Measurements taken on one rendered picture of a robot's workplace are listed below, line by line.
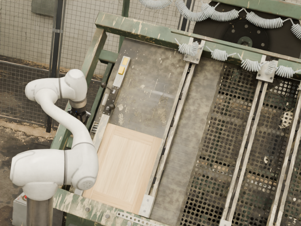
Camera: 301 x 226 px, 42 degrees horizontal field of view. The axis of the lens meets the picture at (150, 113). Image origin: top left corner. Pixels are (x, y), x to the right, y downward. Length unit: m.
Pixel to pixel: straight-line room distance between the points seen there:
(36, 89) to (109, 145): 0.77
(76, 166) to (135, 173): 1.01
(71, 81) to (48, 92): 0.12
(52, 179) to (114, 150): 1.06
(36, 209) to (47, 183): 0.14
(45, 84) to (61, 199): 0.86
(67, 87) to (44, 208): 0.62
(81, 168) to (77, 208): 1.02
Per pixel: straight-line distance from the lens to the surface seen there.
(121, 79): 2.58
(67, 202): 2.49
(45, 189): 1.50
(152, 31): 2.62
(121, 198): 2.45
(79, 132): 1.64
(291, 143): 2.46
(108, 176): 2.48
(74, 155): 1.49
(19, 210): 2.39
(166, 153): 2.39
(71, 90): 1.92
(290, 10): 2.91
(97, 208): 2.44
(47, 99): 1.86
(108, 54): 2.75
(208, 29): 3.01
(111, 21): 2.70
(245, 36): 2.97
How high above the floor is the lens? 2.36
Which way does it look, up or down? 22 degrees down
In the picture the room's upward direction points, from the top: 11 degrees clockwise
